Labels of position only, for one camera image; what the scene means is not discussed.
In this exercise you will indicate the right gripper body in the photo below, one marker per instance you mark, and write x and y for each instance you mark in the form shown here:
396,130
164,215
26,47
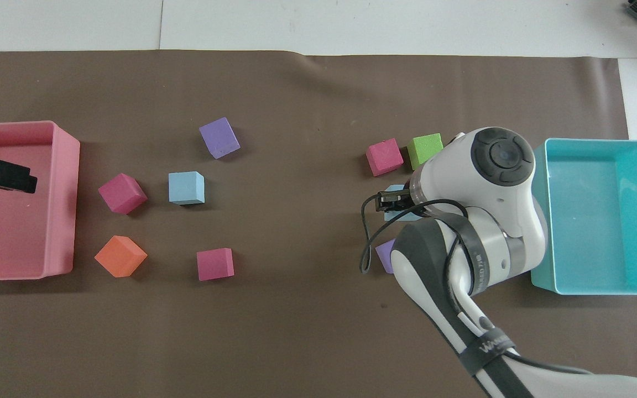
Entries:
397,202

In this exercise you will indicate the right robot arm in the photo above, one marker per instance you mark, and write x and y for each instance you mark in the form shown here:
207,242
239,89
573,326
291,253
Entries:
490,221

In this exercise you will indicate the light blue foam cube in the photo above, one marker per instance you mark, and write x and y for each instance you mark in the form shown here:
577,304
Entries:
395,215
186,188

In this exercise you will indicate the magenta foam cube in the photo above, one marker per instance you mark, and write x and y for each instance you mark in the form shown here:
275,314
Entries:
215,265
122,193
384,157

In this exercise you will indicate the purple foam cube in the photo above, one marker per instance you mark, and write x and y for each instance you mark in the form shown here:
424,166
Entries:
386,257
219,138

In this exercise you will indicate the green foam cube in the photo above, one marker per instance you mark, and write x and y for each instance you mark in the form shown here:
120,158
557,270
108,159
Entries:
424,150

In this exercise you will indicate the teal plastic bin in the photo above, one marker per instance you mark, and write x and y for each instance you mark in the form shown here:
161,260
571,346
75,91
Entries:
600,221

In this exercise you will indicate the orange foam cube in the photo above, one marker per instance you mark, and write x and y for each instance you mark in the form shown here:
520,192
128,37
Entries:
120,256

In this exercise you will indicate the pink plastic bin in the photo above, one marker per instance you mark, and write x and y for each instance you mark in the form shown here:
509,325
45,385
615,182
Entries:
20,237

